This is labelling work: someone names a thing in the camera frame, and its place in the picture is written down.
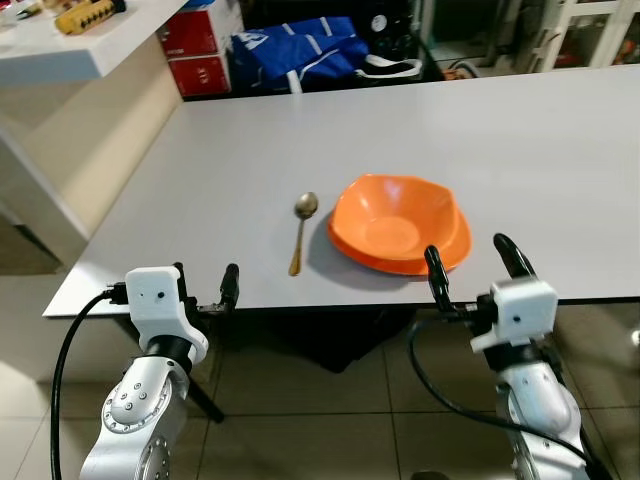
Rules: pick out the yellow plastic toy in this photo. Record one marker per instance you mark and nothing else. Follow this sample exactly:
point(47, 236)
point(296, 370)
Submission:
point(88, 16)

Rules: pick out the large red cardboard box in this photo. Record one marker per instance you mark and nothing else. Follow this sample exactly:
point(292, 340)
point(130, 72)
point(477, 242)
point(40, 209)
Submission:
point(195, 35)

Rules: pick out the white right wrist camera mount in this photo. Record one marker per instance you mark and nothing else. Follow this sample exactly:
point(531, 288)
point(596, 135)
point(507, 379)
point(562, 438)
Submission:
point(520, 312)

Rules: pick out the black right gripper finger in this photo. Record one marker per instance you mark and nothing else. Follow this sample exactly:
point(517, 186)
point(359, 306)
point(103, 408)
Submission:
point(514, 256)
point(436, 272)

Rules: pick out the black and white shoe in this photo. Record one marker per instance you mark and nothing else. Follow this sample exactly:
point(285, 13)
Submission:
point(390, 68)

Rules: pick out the blue fabric bag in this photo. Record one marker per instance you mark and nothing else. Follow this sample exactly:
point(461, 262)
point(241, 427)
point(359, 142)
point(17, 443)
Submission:
point(300, 55)

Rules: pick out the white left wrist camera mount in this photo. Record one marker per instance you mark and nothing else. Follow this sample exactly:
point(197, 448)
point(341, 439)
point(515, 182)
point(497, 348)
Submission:
point(155, 305)

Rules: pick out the black appliance with dial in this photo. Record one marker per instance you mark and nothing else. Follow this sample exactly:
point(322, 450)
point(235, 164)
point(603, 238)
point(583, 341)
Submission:
point(385, 30)

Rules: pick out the orange plastic bowl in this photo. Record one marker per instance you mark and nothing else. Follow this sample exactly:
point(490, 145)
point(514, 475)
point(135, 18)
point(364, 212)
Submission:
point(400, 225)

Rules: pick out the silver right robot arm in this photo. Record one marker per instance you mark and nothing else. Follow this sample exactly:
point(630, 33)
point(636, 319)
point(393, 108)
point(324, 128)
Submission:
point(540, 410)

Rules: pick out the small red cardboard box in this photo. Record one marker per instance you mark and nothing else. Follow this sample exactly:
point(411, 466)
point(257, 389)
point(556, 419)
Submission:
point(200, 75)

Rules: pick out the brass metal spoon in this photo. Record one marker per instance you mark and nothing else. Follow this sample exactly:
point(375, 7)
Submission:
point(306, 206)

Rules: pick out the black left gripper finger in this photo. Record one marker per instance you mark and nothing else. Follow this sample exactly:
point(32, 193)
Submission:
point(230, 285)
point(179, 278)

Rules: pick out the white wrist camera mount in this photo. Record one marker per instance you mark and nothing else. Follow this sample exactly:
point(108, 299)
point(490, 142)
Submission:
point(520, 312)
point(155, 305)

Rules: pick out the black table leg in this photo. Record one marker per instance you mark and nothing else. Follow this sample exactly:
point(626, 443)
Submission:
point(205, 398)

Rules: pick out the white glass door cabinet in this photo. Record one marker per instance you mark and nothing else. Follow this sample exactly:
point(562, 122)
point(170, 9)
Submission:
point(540, 30)

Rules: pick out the white counter shelf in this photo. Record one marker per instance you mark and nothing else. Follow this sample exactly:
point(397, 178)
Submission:
point(60, 55)

